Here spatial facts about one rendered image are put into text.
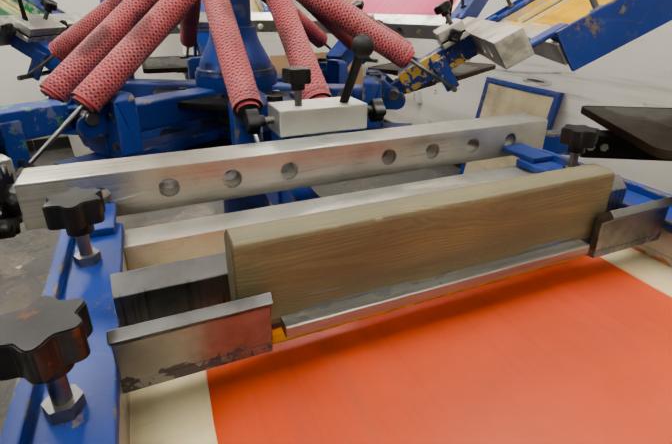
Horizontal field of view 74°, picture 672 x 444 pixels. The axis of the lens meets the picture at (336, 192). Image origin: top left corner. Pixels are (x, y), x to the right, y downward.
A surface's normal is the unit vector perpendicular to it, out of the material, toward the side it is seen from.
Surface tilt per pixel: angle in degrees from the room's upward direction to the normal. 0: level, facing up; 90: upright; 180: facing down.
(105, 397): 0
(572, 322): 0
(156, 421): 0
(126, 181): 90
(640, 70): 90
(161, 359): 90
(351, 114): 90
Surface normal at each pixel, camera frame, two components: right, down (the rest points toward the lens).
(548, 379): 0.00, -0.92
